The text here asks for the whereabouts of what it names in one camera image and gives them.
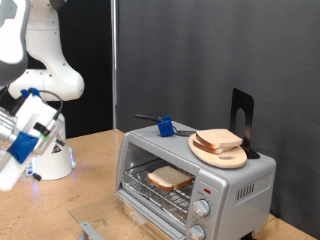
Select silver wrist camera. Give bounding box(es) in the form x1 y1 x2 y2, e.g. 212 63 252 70
32 114 65 157

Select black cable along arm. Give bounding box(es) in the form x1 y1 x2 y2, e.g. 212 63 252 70
8 89 64 122

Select black metal bookend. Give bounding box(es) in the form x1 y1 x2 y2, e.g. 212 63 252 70
229 87 261 160

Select round wooden cutting board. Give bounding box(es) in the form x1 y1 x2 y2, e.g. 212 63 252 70
188 133 249 170

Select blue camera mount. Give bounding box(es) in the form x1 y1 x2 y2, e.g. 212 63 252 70
7 131 40 165

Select glass toaster oven door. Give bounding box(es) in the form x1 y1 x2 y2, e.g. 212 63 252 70
68 189 188 240

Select wooden box under oven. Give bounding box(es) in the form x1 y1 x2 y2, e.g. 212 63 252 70
123 200 163 240

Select silver toaster oven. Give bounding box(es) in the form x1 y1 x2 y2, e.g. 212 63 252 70
115 120 278 240

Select blue cable clip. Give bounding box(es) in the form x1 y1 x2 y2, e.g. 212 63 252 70
20 87 42 100

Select metal pole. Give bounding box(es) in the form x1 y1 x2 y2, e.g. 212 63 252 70
110 0 119 130

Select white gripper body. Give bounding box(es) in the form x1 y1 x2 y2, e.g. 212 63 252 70
0 94 67 193

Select white bread slice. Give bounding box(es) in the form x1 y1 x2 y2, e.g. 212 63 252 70
192 139 235 155
147 165 194 193
195 128 244 150

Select silver oven knob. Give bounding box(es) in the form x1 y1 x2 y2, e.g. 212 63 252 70
187 224 207 240
192 198 211 218

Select metal spatula with blue block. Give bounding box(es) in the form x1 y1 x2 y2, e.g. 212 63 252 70
134 112 198 138

